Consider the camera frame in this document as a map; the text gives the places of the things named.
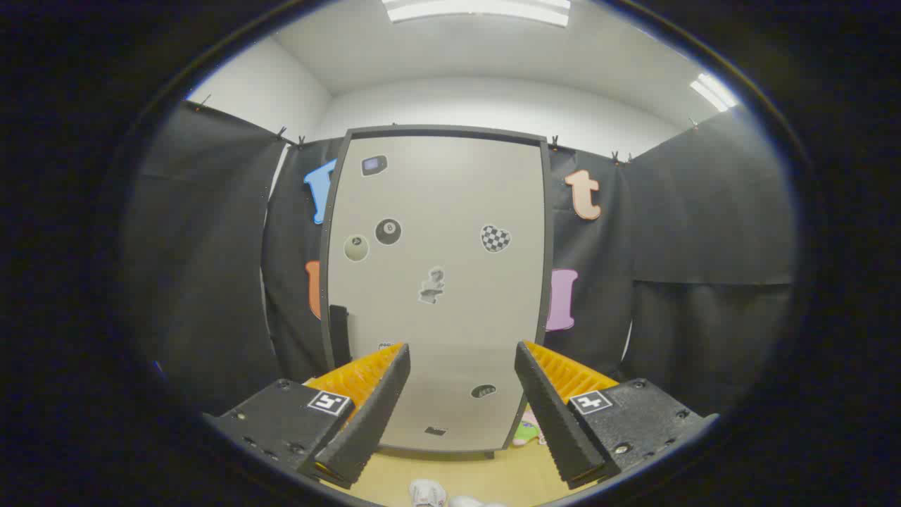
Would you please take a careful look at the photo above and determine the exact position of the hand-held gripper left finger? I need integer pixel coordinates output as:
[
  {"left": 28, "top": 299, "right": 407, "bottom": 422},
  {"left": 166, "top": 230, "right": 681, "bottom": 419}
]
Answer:
[{"left": 204, "top": 343, "right": 411, "bottom": 490}]

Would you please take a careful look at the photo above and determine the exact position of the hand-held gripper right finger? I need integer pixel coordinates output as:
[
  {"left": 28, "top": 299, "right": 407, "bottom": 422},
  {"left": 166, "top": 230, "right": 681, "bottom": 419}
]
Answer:
[{"left": 514, "top": 341, "right": 719, "bottom": 490}]

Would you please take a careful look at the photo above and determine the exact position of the pink and green plush toy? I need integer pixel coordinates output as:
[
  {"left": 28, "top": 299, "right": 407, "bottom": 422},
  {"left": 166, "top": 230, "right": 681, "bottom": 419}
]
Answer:
[{"left": 512, "top": 410, "right": 544, "bottom": 446}]

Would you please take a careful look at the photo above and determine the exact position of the long ceiling light panel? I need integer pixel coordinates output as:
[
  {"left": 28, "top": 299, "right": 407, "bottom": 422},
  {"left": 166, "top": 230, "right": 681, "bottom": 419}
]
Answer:
[{"left": 382, "top": 0, "right": 571, "bottom": 27}]

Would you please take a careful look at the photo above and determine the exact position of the grey shoe cabinet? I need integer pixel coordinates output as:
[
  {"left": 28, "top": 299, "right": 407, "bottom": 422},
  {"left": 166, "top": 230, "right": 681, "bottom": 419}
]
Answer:
[{"left": 320, "top": 125, "right": 557, "bottom": 460}]

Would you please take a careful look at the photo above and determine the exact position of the small ceiling light panel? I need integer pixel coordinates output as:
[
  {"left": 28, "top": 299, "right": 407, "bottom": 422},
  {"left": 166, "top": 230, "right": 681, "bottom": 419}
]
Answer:
[{"left": 690, "top": 73, "right": 738, "bottom": 113}]

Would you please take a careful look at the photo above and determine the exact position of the white shoe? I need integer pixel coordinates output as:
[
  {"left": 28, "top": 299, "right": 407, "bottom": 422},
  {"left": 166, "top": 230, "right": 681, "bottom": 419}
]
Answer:
[{"left": 410, "top": 479, "right": 448, "bottom": 507}]

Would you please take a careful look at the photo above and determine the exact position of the beige shoe cabinet door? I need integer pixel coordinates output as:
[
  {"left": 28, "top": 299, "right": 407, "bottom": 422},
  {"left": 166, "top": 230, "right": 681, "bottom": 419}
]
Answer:
[{"left": 327, "top": 134, "right": 548, "bottom": 452}]

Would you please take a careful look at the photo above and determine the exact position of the black backdrop cloth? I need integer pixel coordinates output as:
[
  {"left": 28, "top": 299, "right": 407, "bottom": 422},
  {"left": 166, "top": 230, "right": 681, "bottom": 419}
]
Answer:
[{"left": 123, "top": 99, "right": 798, "bottom": 416}]

